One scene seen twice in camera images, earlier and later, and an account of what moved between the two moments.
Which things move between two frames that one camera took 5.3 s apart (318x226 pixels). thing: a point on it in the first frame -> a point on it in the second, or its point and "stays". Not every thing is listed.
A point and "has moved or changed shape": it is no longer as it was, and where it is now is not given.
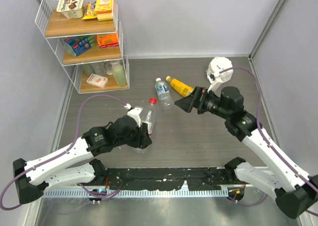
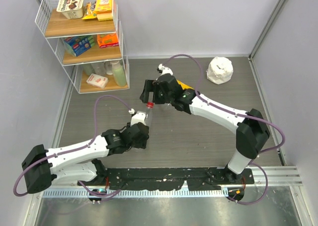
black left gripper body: [137, 138] stays
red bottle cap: [153, 101] has moved or changed shape
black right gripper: [197, 101] -> [151, 86]
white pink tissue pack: [97, 80] stays
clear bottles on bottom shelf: [102, 68] stays
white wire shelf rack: [82, 27] stays
